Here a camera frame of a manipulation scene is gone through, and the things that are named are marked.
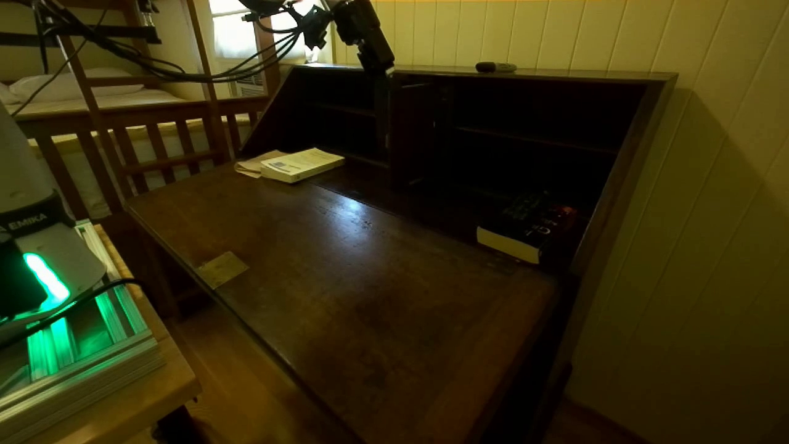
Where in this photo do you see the dark wooden compartment door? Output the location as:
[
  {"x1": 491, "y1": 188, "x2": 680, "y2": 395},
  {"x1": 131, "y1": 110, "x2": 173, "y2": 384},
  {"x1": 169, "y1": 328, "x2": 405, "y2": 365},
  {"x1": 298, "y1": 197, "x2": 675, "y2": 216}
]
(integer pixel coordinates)
[{"x1": 391, "y1": 79, "x2": 450, "y2": 195}]

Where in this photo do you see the dark-covered thick book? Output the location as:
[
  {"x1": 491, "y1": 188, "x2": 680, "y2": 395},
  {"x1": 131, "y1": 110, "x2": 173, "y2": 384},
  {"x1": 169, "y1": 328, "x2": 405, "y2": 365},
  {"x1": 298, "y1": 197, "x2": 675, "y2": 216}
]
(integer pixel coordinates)
[{"x1": 473, "y1": 189, "x2": 581, "y2": 268}]

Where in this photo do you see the dark wooden secretary desk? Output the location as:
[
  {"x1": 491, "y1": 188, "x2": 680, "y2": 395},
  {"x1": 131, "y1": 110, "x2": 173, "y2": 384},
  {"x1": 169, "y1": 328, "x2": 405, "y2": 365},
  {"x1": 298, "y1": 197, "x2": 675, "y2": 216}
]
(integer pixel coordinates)
[{"x1": 121, "y1": 61, "x2": 680, "y2": 444}]

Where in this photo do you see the brown paper envelope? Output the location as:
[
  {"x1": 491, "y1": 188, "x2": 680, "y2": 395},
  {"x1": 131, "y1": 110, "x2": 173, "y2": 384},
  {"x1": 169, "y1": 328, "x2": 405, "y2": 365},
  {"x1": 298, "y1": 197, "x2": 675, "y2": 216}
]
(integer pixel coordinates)
[{"x1": 231, "y1": 147, "x2": 285, "y2": 183}]

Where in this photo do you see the wooden bunk bed frame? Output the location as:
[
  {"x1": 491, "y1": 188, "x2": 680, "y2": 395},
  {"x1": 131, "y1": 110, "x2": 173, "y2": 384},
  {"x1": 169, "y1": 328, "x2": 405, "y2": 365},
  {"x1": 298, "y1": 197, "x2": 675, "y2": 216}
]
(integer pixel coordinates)
[{"x1": 0, "y1": 0, "x2": 285, "y2": 223}]

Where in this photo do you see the single black cable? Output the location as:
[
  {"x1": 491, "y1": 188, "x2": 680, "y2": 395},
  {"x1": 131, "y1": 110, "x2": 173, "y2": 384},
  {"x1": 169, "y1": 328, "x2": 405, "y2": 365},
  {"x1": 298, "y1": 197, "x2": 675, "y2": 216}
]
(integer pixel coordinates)
[{"x1": 0, "y1": 275, "x2": 142, "y2": 341}]

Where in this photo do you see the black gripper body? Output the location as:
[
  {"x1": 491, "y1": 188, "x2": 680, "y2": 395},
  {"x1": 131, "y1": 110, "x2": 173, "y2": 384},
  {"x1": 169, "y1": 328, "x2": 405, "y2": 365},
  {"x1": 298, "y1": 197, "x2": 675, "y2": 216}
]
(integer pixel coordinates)
[{"x1": 327, "y1": 0, "x2": 389, "y2": 56}]

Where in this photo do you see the white paperback book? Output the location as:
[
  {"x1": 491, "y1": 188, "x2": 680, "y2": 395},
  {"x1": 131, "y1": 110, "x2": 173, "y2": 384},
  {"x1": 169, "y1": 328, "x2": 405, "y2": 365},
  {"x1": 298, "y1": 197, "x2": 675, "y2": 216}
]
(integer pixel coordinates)
[{"x1": 257, "y1": 144, "x2": 347, "y2": 188}]

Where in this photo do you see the black horizontal metal bar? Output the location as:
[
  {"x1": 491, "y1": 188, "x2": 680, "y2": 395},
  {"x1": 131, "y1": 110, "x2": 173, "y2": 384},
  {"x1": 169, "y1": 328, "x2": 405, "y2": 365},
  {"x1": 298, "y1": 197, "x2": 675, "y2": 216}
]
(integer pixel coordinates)
[{"x1": 0, "y1": 21, "x2": 162, "y2": 47}]

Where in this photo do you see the wooden slatted chair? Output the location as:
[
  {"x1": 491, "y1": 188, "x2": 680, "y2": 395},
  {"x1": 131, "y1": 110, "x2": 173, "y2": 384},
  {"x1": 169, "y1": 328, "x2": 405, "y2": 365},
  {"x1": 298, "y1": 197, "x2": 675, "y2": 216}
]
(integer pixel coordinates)
[{"x1": 31, "y1": 121, "x2": 250, "y2": 216}]

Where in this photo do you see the white mattress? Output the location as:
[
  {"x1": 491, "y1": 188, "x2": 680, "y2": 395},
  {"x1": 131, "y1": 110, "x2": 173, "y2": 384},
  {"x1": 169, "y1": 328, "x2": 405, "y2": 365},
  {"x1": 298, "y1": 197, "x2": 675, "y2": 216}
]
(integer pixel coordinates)
[{"x1": 0, "y1": 65, "x2": 188, "y2": 117}]

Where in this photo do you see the black grey marker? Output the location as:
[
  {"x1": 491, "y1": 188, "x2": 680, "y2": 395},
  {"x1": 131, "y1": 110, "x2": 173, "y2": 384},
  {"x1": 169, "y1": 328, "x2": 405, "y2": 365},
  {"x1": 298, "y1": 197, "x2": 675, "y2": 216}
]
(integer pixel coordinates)
[{"x1": 473, "y1": 58, "x2": 519, "y2": 75}]

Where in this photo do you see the aluminium mounting frame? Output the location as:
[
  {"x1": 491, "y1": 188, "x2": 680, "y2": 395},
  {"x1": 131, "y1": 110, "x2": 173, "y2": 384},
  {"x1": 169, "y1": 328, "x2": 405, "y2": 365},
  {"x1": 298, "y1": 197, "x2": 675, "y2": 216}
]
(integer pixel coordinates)
[{"x1": 0, "y1": 216, "x2": 162, "y2": 438}]

